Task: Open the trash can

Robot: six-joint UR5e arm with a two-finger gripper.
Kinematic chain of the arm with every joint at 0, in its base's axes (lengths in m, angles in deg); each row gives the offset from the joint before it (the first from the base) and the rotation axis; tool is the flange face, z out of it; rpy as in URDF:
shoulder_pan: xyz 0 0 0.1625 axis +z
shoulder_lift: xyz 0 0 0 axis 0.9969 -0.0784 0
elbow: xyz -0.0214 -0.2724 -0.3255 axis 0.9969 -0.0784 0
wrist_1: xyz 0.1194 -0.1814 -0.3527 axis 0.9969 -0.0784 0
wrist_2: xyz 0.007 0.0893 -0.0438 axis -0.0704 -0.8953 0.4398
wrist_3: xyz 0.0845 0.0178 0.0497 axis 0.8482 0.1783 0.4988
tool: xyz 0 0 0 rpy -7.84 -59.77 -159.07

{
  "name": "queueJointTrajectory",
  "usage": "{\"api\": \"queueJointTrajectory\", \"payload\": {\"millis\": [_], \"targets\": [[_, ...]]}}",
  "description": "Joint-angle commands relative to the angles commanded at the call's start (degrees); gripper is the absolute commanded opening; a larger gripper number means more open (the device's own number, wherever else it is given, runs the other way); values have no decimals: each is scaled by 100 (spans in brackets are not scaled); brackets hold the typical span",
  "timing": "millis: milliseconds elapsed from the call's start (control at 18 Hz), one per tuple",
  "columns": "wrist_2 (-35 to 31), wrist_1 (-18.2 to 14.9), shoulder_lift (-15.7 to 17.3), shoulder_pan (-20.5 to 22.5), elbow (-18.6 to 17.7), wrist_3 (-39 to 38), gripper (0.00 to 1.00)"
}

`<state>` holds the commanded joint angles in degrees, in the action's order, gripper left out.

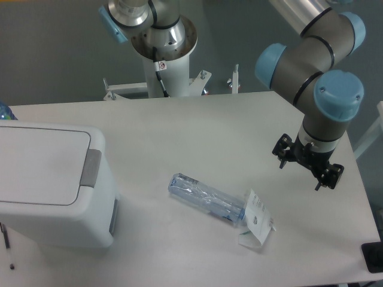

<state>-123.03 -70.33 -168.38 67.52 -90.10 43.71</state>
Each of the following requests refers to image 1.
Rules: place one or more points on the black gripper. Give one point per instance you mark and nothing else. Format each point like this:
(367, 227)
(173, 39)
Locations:
(328, 175)

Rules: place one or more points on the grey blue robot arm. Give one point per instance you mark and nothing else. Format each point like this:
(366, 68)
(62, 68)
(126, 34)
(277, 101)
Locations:
(304, 75)

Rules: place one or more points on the white trash can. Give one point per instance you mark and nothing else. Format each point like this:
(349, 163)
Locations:
(56, 185)

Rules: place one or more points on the crushed clear plastic bottle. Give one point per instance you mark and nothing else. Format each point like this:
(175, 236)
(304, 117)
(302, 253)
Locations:
(207, 199)

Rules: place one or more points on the black device at edge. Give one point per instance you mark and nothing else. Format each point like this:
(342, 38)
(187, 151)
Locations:
(372, 253)

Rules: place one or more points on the blue water bottle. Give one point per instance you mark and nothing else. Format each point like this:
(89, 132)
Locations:
(6, 112)

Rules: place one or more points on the black pen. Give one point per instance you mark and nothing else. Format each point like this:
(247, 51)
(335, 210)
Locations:
(7, 246)

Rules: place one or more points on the white metal frame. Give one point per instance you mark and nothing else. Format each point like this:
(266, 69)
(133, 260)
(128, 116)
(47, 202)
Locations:
(370, 135)

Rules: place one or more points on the white clamp post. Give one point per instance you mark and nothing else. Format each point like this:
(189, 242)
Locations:
(233, 82)

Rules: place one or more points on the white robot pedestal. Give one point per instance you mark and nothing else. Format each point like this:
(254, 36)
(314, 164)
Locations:
(165, 55)

